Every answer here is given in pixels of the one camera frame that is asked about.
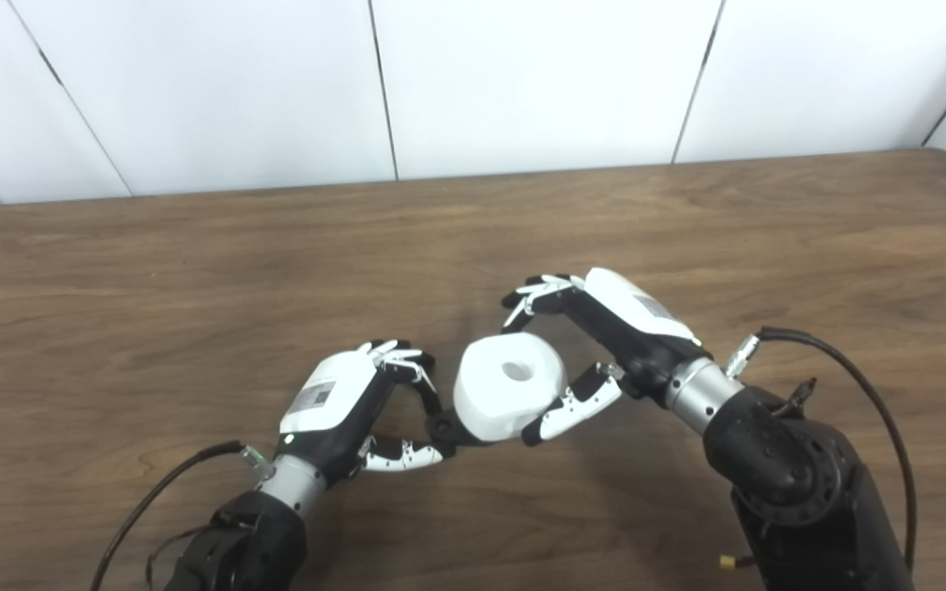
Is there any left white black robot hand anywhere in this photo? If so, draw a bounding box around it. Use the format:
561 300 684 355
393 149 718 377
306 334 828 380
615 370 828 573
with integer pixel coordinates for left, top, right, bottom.
275 338 457 486

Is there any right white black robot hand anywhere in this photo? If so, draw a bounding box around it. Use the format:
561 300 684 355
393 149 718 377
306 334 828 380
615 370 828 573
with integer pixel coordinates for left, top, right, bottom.
500 267 713 447

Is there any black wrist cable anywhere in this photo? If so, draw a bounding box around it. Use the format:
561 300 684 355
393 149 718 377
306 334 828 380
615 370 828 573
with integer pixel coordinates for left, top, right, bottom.
724 326 920 572
90 440 278 591

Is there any black flanged holder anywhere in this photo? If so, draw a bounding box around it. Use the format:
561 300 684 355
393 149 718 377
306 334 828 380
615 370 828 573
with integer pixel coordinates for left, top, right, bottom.
423 410 492 449

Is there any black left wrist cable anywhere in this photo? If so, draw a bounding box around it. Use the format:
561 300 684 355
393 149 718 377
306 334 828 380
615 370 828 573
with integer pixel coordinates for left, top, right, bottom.
90 440 278 591

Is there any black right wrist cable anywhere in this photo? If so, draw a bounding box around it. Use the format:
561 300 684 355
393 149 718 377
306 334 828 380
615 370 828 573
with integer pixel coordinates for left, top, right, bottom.
724 326 920 572

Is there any round white piece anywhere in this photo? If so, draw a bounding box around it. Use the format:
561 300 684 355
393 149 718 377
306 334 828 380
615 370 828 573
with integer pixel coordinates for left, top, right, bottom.
452 331 567 443

